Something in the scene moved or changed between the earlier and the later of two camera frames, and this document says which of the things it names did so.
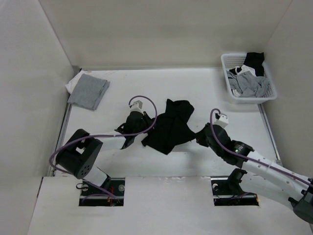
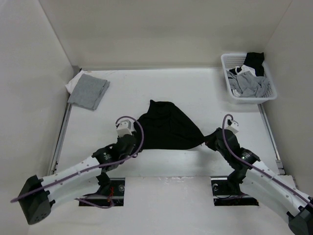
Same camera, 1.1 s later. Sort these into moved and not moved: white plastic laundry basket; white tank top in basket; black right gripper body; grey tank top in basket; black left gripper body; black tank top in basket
Moved: black right gripper body; black left gripper body
Not moved: black tank top in basket; grey tank top in basket; white tank top in basket; white plastic laundry basket
